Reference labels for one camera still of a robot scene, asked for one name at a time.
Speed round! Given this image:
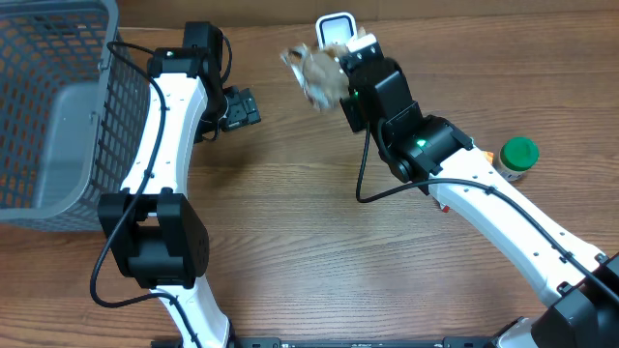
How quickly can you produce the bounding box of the white snack wrapper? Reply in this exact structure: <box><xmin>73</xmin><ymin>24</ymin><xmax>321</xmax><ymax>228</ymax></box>
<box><xmin>280</xmin><ymin>43</ymin><xmax>350</xmax><ymax>111</ymax></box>

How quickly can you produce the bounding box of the small orange box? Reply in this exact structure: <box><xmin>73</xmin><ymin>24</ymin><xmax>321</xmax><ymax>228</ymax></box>
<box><xmin>484</xmin><ymin>151</ymin><xmax>494</xmax><ymax>162</ymax></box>

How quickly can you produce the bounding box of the green lid jar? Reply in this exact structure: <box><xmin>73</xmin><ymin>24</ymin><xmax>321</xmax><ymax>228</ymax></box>
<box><xmin>493</xmin><ymin>137</ymin><xmax>540</xmax><ymax>182</ymax></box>

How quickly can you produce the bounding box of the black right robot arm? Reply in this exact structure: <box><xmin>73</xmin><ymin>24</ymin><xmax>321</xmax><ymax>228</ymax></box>
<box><xmin>338</xmin><ymin>43</ymin><xmax>618</xmax><ymax>347</ymax></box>

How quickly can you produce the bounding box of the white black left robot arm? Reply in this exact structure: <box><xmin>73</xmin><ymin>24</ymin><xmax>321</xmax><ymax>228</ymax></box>
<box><xmin>90</xmin><ymin>45</ymin><xmax>260</xmax><ymax>347</ymax></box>

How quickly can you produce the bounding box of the white barcode scanner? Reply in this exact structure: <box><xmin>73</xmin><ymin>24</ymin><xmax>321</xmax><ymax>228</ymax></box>
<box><xmin>315</xmin><ymin>12</ymin><xmax>358</xmax><ymax>48</ymax></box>

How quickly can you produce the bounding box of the grey plastic basket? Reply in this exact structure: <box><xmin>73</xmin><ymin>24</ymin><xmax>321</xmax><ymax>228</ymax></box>
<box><xmin>1</xmin><ymin>1</ymin><xmax>150</xmax><ymax>232</ymax></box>

